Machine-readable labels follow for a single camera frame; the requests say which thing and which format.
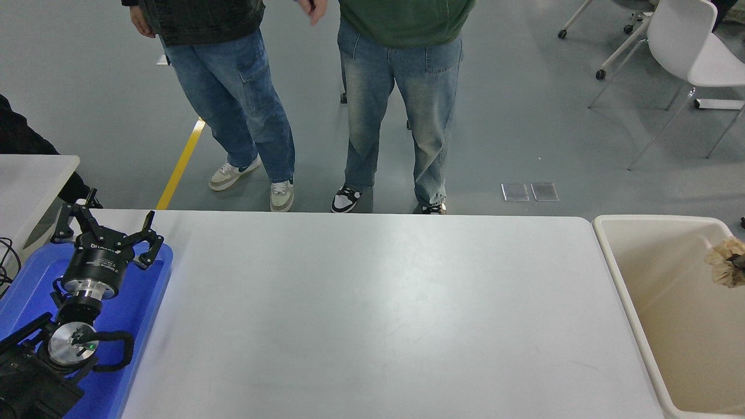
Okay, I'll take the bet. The white plastic chair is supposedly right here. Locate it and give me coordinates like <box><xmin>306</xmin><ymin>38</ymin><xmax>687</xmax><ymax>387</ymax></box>
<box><xmin>588</xmin><ymin>0</ymin><xmax>745</xmax><ymax>171</ymax></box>

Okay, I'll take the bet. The person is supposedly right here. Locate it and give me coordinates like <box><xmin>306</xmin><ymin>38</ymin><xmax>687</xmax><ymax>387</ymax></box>
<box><xmin>331</xmin><ymin>0</ymin><xmax>477</xmax><ymax>215</ymax></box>
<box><xmin>0</xmin><ymin>93</ymin><xmax>102</xmax><ymax>209</ymax></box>
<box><xmin>121</xmin><ymin>0</ymin><xmax>328</xmax><ymax>212</ymax></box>

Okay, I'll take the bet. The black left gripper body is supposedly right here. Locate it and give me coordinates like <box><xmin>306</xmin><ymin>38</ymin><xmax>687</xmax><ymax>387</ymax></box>
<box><xmin>63</xmin><ymin>240</ymin><xmax>137</xmax><ymax>290</ymax></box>

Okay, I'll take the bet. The large pale plastic bin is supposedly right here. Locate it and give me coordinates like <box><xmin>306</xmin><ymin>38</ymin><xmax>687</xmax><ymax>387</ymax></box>
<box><xmin>592</xmin><ymin>214</ymin><xmax>745</xmax><ymax>419</ymax></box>

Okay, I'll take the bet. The person's right hand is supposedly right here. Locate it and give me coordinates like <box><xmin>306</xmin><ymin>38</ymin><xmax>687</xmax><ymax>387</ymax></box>
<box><xmin>129</xmin><ymin>6</ymin><xmax>157</xmax><ymax>39</ymax></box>

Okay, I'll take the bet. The white side table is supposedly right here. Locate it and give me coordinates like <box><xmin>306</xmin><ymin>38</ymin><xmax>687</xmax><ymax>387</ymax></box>
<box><xmin>0</xmin><ymin>154</ymin><xmax>81</xmax><ymax>262</ymax></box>

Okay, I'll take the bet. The blue plastic tray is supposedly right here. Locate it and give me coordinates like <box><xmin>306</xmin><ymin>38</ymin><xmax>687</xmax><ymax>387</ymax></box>
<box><xmin>0</xmin><ymin>242</ymin><xmax>174</xmax><ymax>419</ymax></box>

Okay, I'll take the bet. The black cable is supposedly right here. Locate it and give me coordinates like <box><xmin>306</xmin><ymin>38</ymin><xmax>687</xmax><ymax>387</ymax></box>
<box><xmin>0</xmin><ymin>237</ymin><xmax>23</xmax><ymax>294</ymax></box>

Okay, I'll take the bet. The tan paper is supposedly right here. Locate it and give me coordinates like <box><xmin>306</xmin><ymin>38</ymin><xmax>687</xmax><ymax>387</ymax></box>
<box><xmin>704</xmin><ymin>236</ymin><xmax>745</xmax><ymax>289</ymax></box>

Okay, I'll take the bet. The person's left hand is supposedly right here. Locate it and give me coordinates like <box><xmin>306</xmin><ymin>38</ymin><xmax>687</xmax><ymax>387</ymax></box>
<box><xmin>297</xmin><ymin>0</ymin><xmax>328</xmax><ymax>26</ymax></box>

